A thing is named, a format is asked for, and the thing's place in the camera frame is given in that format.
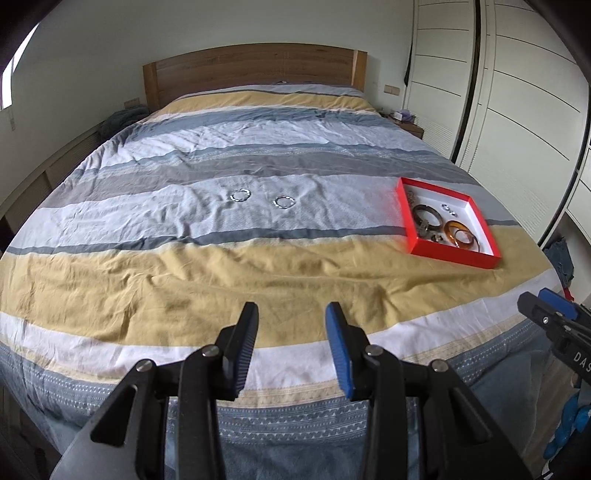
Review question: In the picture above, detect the red jewelry box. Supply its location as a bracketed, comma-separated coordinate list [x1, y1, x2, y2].
[396, 176, 502, 270]

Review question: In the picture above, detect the dark grey folded cloth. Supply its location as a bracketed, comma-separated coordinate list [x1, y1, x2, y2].
[99, 106, 149, 137]

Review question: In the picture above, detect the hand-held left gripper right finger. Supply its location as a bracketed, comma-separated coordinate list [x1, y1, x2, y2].
[324, 301, 539, 480]

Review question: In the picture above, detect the window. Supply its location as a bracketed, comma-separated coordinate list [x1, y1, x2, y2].
[0, 25, 40, 112]

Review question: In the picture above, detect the wooden nightstand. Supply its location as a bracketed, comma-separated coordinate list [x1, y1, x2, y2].
[385, 113, 424, 139]

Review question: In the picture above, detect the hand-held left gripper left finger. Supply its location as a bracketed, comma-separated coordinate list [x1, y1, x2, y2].
[48, 301, 260, 480]

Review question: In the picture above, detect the striped grey yellow duvet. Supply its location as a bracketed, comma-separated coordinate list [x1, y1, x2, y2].
[0, 83, 561, 480]

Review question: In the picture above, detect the white wardrobe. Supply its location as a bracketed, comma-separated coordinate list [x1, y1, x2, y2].
[404, 0, 591, 259]

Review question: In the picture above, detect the silver metal wristwatch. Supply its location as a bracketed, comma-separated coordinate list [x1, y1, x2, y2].
[412, 204, 439, 241]

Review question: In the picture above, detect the amber brown translucent bangle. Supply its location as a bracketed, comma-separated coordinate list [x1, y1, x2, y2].
[444, 220, 480, 253]

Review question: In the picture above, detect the wooden bed headboard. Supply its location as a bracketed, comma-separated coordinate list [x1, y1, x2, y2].
[142, 44, 368, 112]

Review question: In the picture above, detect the blue clothing pile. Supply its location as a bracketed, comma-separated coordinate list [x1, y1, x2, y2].
[545, 237, 575, 289]

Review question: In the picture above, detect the person's right hand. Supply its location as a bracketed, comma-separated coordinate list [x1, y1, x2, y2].
[545, 392, 591, 460]

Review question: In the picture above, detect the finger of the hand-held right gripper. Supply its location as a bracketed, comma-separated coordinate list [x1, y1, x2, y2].
[539, 287, 591, 324]
[517, 292, 573, 344]

